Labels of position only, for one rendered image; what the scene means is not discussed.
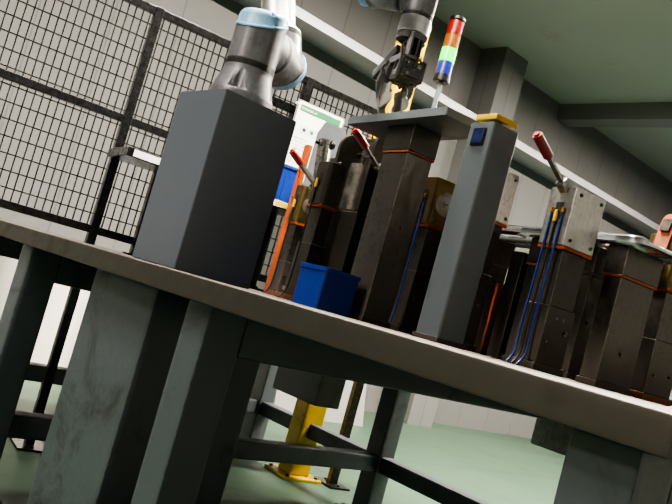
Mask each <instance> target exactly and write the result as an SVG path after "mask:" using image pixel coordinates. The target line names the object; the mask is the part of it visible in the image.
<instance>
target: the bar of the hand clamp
mask: <svg viewBox="0 0 672 504"><path fill-rule="evenodd" d="M315 143H316V144H317V145H318V146H317V153H316V160H315V166H314V173H313V177H314V179H315V175H316V172H317V168H318V165H319V162H327V157H328V150H329V149H330V150H334V149H335V146H336V144H335V142H334V141H331V142H330V140H329V139H326V138H320V139H318V141H317V140H316V142H315Z"/></svg>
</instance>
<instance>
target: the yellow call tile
mask: <svg viewBox="0 0 672 504"><path fill-rule="evenodd" d="M476 120H477V121H478V122H480V123H482V122H497V123H499V124H501V125H503V126H505V127H507V128H509V129H517V126H518V124H517V123H516V122H514V121H512V120H510V119H508V118H506V117H504V116H502V115H500V114H498V113H494V114H483V115H477V117H476Z"/></svg>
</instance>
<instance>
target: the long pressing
mask: <svg viewBox="0 0 672 504"><path fill-rule="evenodd" d="M541 229H542V227H531V226H518V225H507V228H506V229H504V228H502V230H501V234H500V239H503V240H505V241H508V242H510V243H513V244H515V245H516V247H518V248H527V249H530V245H531V242H532V238H533V237H540V233H541ZM503 234H506V235H503ZM507 235H517V236H521V237H515V236H507ZM596 242H599V243H600V244H602V245H603V248H605V249H607V250H608V248H609V245H606V244H618V245H629V246H632V247H634V248H636V249H638V250H641V251H643V252H645V253H647V254H650V255H652V256H654V257H656V258H659V259H661V260H663V261H664V263H663V264H670V265H672V251H669V250H667V249H665V248H663V247H661V246H659V245H656V244H654V243H652V242H650V241H649V240H648V239H646V238H645V237H642V236H638V235H631V234H619V233H606V232H598V235H597V239H596Z"/></svg>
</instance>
